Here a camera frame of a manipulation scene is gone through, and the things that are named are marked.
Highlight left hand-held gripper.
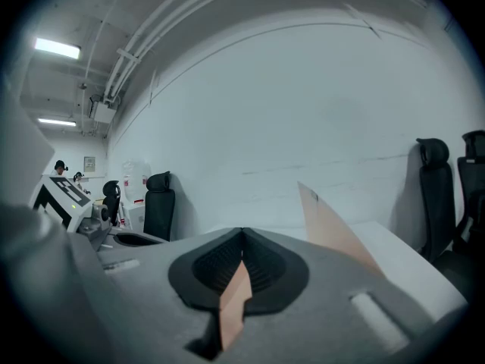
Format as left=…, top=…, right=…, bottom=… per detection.
left=29, top=174, right=171, bottom=253

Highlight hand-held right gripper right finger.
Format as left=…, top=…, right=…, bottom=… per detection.
left=223, top=227, right=462, bottom=364

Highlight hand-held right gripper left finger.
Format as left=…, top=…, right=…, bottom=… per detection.
left=69, top=226, right=243, bottom=364

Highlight beige cardboard sheet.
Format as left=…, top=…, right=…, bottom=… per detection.
left=217, top=180, right=386, bottom=353

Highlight white water dispenser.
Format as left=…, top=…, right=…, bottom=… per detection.
left=126, top=198, right=148, bottom=231

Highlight black office chair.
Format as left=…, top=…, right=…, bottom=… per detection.
left=433, top=129, right=485, bottom=292
left=142, top=171, right=177, bottom=243
left=415, top=137, right=456, bottom=265
left=101, top=179, right=123, bottom=228

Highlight clear water dispenser bottle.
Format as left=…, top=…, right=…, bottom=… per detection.
left=120, top=158, right=152, bottom=203

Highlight white table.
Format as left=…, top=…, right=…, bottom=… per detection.
left=204, top=220, right=470, bottom=322

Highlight white electrical box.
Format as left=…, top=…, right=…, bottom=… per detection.
left=89, top=99, right=117, bottom=124

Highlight ceiling strip light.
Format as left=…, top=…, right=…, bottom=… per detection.
left=36, top=117, right=77, bottom=128
left=33, top=37, right=82, bottom=61

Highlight white ceiling pipes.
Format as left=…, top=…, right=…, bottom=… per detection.
left=101, top=0, right=268, bottom=104

